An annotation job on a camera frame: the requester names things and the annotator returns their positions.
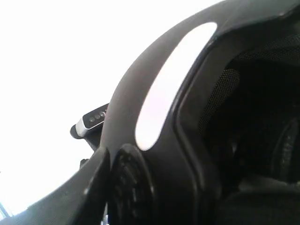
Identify black helmet with tinted visor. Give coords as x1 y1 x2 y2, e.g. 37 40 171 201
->
1 0 300 225

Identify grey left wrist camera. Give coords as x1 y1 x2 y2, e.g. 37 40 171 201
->
70 103 109 151

